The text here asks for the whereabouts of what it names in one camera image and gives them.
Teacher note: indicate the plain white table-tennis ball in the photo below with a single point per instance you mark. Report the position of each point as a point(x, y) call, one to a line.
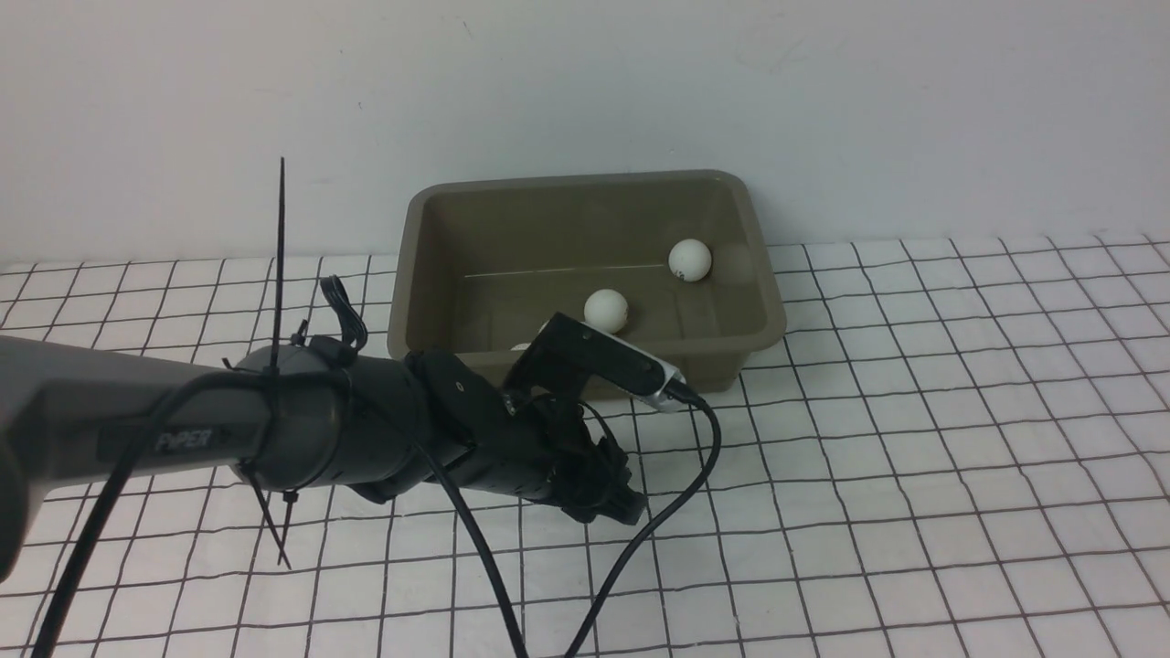
point(606, 310)

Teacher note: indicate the white grid-pattern tablecloth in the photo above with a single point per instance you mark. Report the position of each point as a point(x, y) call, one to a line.
point(961, 449)

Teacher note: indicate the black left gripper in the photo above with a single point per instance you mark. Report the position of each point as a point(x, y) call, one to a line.
point(534, 446)

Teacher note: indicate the black cable tie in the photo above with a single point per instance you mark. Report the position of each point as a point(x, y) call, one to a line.
point(270, 375)

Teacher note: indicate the olive plastic storage bin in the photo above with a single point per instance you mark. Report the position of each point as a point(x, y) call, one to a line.
point(483, 265)

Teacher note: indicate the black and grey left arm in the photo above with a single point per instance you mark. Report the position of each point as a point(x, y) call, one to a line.
point(70, 413)

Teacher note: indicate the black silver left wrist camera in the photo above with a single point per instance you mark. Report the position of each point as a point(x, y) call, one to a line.
point(566, 354)

